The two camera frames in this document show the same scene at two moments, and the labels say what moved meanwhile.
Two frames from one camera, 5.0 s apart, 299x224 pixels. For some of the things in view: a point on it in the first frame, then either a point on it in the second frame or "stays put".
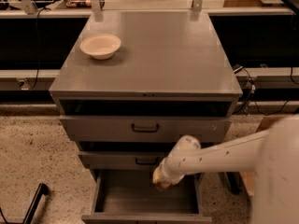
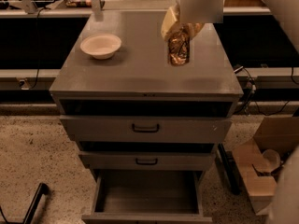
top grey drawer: (144, 128) stays put
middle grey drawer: (122, 160) stays put
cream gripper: (165, 173) → (199, 4)
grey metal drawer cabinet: (129, 85) stays put
